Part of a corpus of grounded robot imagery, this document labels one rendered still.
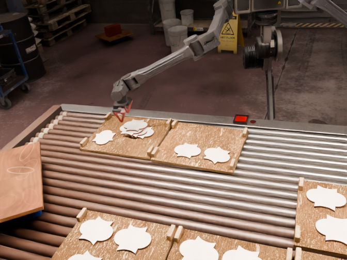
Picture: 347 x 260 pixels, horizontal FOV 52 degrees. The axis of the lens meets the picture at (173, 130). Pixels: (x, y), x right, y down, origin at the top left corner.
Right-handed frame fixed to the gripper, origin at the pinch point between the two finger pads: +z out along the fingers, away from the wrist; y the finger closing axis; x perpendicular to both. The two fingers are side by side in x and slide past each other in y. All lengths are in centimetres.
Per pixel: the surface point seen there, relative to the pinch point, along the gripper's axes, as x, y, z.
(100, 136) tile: 12.5, -7.7, 9.1
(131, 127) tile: -3.8, -2.1, 5.9
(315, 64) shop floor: -139, 304, 95
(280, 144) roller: -82, -5, 9
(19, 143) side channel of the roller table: 58, -17, 11
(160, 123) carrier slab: -17.3, 8.9, 8.9
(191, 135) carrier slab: -37.2, -2.3, 8.4
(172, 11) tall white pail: 83, 453, 63
